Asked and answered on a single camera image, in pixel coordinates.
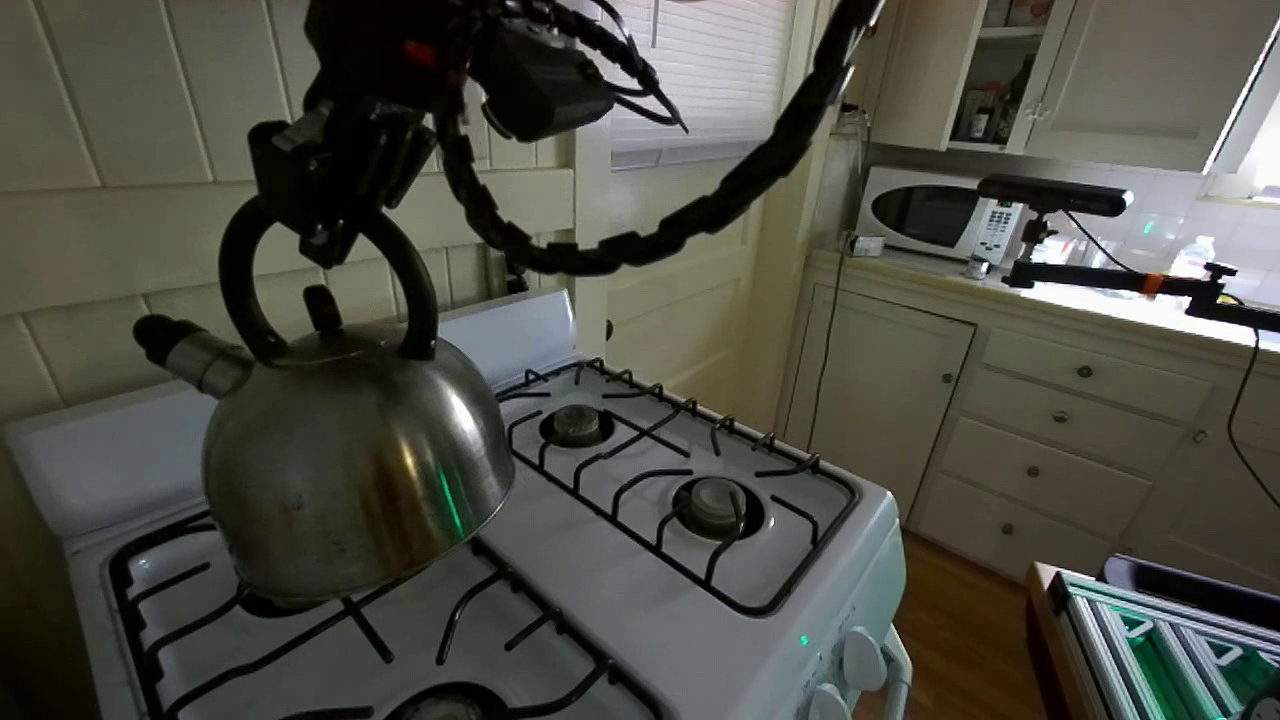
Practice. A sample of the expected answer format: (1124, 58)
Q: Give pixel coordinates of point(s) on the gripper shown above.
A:
(370, 150)

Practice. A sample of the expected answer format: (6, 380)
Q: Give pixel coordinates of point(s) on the stove burner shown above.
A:
(577, 425)
(440, 706)
(714, 505)

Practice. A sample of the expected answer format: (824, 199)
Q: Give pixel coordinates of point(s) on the white panel door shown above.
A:
(690, 300)

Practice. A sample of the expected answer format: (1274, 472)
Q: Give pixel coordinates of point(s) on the black stove grate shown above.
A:
(640, 470)
(470, 600)

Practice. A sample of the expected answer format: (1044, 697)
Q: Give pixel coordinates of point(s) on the white window blind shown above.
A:
(720, 70)

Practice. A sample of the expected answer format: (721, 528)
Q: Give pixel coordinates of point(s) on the white gas stove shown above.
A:
(620, 600)

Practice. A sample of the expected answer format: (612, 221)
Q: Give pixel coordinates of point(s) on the small white box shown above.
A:
(868, 246)

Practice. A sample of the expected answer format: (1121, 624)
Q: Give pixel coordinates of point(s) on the white microwave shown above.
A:
(930, 215)

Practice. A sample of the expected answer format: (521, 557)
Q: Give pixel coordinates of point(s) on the row of bottles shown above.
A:
(985, 115)

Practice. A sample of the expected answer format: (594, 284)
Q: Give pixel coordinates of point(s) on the white stove knob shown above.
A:
(862, 660)
(826, 705)

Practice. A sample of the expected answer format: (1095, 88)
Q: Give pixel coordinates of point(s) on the cream base cabinet with drawers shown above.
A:
(1050, 440)

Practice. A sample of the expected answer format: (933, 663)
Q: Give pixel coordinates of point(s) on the clear plastic bottle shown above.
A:
(1192, 260)

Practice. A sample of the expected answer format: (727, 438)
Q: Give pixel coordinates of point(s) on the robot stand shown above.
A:
(1160, 650)

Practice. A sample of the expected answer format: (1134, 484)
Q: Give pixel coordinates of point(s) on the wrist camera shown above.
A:
(545, 85)

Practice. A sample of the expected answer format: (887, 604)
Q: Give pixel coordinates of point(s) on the camera on mount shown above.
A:
(1060, 195)

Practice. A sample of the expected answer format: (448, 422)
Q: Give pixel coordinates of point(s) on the cream wall cabinet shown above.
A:
(1130, 80)

